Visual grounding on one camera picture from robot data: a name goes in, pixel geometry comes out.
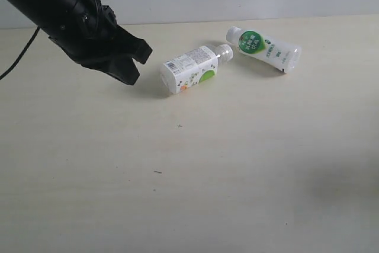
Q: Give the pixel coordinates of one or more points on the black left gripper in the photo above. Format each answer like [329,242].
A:
[87,31]

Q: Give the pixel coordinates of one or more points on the white bottle green round label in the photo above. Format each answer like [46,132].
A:
[278,54]

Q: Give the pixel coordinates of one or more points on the clear bottle white fruit label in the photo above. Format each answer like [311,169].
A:
[194,67]

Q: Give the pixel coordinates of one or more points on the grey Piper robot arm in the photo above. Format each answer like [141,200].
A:
[88,33]

